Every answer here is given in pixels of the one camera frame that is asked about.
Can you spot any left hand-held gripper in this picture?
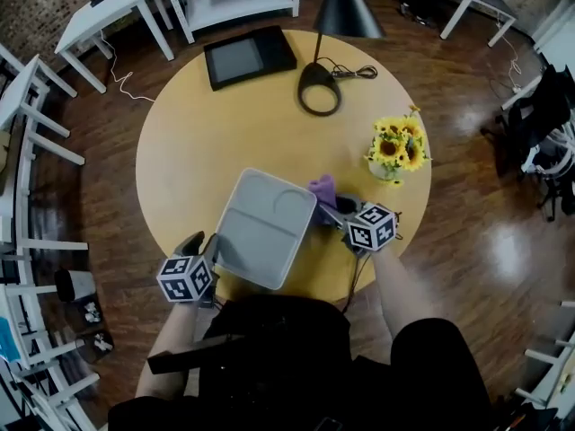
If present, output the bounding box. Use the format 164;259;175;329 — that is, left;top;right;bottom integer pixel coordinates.
155;233;221;310

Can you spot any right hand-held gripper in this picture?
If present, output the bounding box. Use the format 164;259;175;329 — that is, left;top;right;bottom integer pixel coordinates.
315;192;400;259

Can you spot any purple cloth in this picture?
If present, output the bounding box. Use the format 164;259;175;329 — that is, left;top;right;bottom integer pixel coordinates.
307;173;339;224

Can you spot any grey compartment tray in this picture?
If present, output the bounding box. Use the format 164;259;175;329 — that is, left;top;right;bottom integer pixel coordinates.
214;167;318;291

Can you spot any person's right forearm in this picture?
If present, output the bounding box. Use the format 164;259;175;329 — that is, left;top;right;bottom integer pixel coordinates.
371;242;436;345

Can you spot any person's left forearm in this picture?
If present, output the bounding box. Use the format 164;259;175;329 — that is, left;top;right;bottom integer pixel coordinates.
134;301;201;401

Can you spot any round wooden table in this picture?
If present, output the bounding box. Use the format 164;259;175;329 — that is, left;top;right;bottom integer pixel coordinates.
135;29;433;305

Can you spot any sunflower bouquet in glass vase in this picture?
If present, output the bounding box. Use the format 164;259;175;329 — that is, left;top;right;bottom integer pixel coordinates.
363;104;433;189

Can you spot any person's black clothing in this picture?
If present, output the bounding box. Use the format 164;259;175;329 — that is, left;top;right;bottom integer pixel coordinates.
106;293;495;431

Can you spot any white rack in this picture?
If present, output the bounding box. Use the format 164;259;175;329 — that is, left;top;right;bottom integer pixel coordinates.
0;42;102;431
514;301;575;421

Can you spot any black flat box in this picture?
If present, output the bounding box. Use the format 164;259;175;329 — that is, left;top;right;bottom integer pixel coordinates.
203;25;298;92

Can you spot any black desk lamp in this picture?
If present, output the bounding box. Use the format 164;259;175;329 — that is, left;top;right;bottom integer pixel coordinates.
296;0;386;117

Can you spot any black office chair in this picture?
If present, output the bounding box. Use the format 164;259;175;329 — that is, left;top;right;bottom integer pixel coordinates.
479;64;575;222

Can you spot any white side table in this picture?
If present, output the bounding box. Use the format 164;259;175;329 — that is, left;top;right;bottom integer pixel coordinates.
54;0;175;95

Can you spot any white table with dark top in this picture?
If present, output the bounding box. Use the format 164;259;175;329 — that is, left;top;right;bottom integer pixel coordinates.
438;0;519;48

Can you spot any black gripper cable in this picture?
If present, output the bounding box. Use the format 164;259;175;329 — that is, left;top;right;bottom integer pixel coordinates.
341;240;374;316

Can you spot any black lamp cable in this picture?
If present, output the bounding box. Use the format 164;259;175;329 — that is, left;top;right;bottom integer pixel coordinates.
323;57;378;81

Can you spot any white power cable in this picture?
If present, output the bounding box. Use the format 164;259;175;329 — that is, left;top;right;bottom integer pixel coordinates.
489;20;525;96

